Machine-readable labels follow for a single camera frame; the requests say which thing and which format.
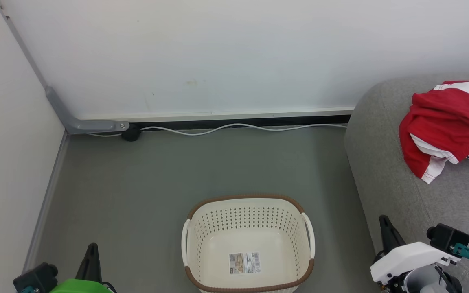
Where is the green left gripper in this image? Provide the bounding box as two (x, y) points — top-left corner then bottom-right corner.
(49, 243), (117, 293)

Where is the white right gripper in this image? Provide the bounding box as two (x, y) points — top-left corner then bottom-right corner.
(370, 215), (451, 286)

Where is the red jersey with printed letters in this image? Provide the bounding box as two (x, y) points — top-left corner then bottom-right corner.
(399, 104), (469, 184)

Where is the grey fabric sofa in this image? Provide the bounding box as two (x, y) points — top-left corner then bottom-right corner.
(344, 71), (469, 293)

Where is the cream laundry basket brown rim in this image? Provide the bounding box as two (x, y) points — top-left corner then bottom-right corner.
(181, 193), (316, 293)

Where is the black round foot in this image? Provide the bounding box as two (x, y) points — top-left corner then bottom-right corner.
(121, 123), (142, 142)

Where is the thin grey corner strip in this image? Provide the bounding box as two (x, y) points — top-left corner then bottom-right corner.
(0, 0), (50, 90)

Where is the white wall cable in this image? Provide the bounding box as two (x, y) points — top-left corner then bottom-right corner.
(86, 123), (348, 138)

